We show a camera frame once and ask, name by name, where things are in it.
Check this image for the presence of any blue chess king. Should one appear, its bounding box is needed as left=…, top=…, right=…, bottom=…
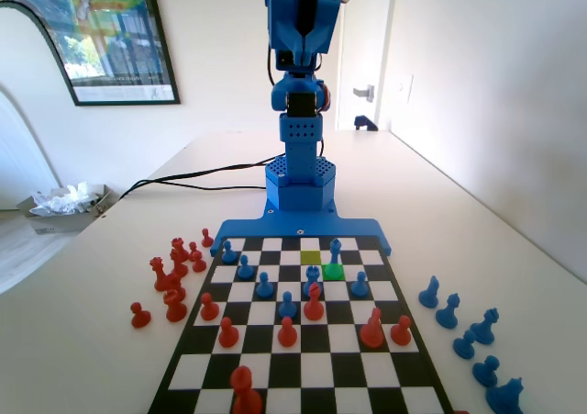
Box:
left=322, top=238, right=346, bottom=282

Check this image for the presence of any red chess rook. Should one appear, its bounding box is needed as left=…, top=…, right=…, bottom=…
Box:
left=171, top=237, right=190, bottom=263
left=163, top=288, right=188, bottom=323

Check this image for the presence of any red chess queen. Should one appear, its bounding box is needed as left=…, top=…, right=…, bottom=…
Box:
left=150, top=256, right=172, bottom=292

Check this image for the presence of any blue chess knight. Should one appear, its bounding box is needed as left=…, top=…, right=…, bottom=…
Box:
left=417, top=274, right=441, bottom=309

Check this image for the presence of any blue chess bishop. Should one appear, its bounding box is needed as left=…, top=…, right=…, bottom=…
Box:
left=434, top=292, right=460, bottom=330

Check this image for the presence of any blue chess queen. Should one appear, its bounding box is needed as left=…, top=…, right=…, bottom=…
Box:
left=468, top=307, right=500, bottom=345

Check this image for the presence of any black framed map poster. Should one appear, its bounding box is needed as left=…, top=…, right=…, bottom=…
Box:
left=0, top=0, right=182, bottom=107

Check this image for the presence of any white arched furniture panel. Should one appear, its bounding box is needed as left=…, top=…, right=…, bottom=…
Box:
left=0, top=0, right=64, bottom=211

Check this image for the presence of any crumpled white packing paper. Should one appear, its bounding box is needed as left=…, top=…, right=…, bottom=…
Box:
left=29, top=182, right=105, bottom=217

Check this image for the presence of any black and white chessboard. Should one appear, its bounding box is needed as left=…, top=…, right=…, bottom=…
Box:
left=147, top=234, right=455, bottom=414

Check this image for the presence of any grey cardboard box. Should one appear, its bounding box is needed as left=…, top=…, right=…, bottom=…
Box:
left=17, top=183, right=121, bottom=235

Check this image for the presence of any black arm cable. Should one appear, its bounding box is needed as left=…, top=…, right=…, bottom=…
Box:
left=266, top=46, right=278, bottom=87

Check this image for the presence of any white wall switch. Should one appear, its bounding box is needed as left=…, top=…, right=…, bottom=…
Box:
left=397, top=73, right=415, bottom=107

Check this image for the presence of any black table cable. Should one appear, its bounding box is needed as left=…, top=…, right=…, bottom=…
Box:
left=137, top=179, right=268, bottom=191
left=119, top=154, right=288, bottom=200

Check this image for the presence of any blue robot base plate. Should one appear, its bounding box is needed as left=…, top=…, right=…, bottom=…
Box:
left=210, top=196, right=394, bottom=257

